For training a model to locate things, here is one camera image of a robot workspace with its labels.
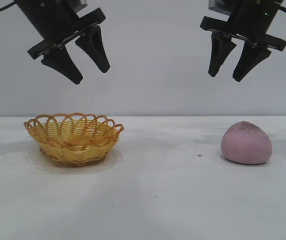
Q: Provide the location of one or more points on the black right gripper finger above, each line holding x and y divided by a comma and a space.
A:
250, 60
219, 52

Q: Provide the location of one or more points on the pink soft peach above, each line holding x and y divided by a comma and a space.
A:
246, 145

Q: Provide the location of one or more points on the small dark crumb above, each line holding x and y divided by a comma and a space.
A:
199, 156

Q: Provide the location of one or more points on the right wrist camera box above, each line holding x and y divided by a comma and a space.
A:
219, 5

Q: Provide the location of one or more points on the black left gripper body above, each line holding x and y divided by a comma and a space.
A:
55, 22

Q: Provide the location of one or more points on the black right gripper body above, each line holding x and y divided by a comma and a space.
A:
253, 17

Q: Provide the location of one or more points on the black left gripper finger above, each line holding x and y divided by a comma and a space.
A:
63, 66
96, 47

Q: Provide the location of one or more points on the yellow woven wicker basket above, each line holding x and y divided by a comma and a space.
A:
78, 150

